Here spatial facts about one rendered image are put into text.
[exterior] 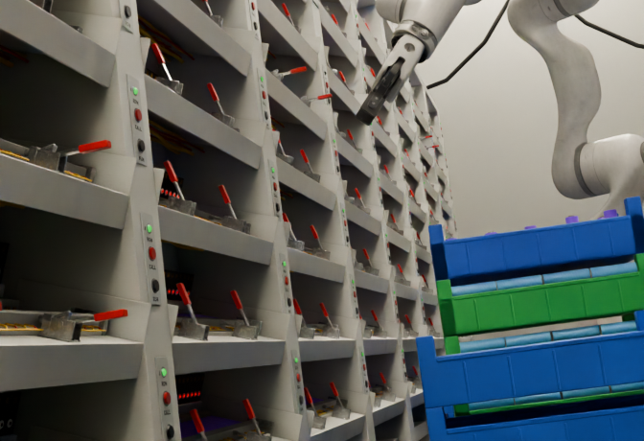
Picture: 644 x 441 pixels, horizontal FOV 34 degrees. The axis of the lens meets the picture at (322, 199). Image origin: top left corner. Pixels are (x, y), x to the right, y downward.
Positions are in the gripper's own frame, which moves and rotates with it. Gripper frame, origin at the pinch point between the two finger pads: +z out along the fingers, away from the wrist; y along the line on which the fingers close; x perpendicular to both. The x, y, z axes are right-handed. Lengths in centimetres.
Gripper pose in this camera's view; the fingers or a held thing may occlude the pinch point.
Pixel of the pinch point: (370, 108)
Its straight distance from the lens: 191.3
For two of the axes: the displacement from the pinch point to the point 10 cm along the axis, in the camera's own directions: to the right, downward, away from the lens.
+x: -8.4, -5.4, 0.1
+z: -5.0, 7.8, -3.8
